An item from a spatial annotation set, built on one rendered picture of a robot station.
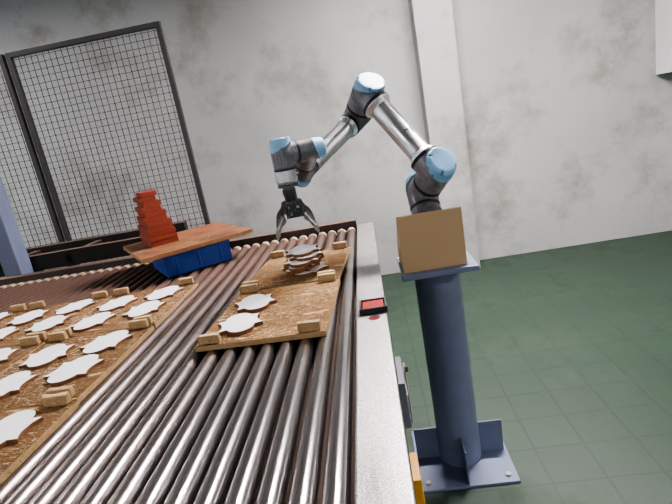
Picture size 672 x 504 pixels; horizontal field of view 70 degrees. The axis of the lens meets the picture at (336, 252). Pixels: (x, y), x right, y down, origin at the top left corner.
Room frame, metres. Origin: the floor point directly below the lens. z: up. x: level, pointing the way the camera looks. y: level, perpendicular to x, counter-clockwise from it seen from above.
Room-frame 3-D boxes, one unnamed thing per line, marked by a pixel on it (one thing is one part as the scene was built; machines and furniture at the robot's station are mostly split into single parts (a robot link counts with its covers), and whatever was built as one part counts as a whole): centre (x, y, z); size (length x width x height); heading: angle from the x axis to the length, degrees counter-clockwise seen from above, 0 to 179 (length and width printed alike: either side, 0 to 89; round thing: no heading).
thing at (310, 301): (1.34, 0.21, 0.93); 0.41 x 0.35 x 0.02; 172
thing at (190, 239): (2.29, 0.70, 1.03); 0.50 x 0.50 x 0.02; 30
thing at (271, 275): (1.76, 0.15, 0.93); 0.41 x 0.35 x 0.02; 170
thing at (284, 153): (1.67, 0.12, 1.36); 0.09 x 0.08 x 0.11; 113
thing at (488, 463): (1.74, -0.36, 0.44); 0.38 x 0.38 x 0.87; 84
